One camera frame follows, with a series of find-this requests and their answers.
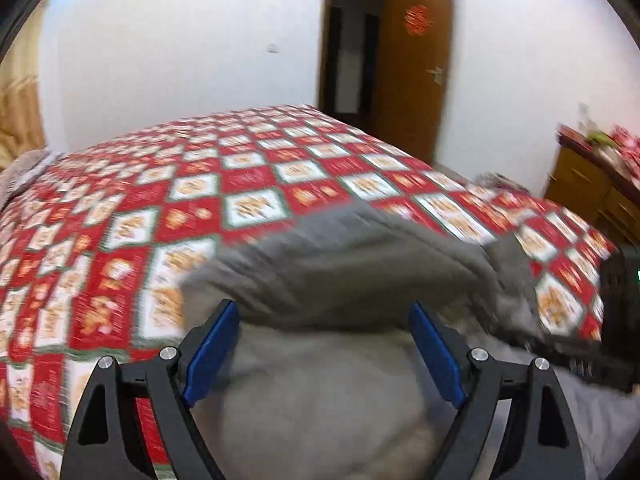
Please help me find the red patterned bedspread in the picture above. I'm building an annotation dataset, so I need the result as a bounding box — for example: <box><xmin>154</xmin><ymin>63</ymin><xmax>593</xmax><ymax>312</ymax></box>
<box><xmin>1</xmin><ymin>105</ymin><xmax>612</xmax><ymax>479</ymax></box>

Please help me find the grey pillow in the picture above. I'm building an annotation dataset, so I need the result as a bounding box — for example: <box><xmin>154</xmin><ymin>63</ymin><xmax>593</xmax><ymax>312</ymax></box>
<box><xmin>0</xmin><ymin>148</ymin><xmax>63</xmax><ymax>210</ymax></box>

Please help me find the dark wooden door frame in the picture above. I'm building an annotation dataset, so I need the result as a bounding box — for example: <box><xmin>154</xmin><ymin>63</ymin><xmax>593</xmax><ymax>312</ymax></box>
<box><xmin>318</xmin><ymin>0</ymin><xmax>385</xmax><ymax>128</ymax></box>

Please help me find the green folded cloth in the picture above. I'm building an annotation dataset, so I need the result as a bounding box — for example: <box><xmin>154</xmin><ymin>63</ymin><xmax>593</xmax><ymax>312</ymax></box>
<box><xmin>586</xmin><ymin>130</ymin><xmax>616</xmax><ymax>148</ymax></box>

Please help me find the brown wooden door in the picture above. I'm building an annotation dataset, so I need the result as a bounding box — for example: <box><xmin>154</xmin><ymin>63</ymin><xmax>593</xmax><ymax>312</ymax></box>
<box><xmin>369</xmin><ymin>0</ymin><xmax>454</xmax><ymax>162</ymax></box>

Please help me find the yellow curtain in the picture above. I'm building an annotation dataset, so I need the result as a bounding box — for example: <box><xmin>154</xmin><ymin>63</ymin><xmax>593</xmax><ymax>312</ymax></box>
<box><xmin>0</xmin><ymin>0</ymin><xmax>48</xmax><ymax>170</ymax></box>

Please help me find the red white floral cloth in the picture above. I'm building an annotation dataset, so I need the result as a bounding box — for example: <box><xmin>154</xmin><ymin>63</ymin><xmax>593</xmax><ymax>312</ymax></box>
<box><xmin>610</xmin><ymin>125</ymin><xmax>640</xmax><ymax>162</ymax></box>

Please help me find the metal door handle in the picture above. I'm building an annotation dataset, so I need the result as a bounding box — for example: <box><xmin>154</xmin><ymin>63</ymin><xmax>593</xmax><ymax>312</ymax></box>
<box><xmin>427</xmin><ymin>66</ymin><xmax>444</xmax><ymax>86</ymax></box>

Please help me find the red paper door decoration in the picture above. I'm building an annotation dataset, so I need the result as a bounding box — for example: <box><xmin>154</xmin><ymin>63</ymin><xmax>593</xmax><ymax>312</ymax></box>
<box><xmin>404</xmin><ymin>4</ymin><xmax>435</xmax><ymax>36</ymax></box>

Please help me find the brown wooden dresser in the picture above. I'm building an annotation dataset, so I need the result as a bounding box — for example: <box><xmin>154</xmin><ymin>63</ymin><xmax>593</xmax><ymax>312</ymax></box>
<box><xmin>544</xmin><ymin>125</ymin><xmax>639</xmax><ymax>245</ymax></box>

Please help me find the grey puffer jacket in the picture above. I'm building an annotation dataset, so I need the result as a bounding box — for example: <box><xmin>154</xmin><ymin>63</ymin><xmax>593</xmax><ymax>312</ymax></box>
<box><xmin>179</xmin><ymin>201</ymin><xmax>640</xmax><ymax>480</ymax></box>

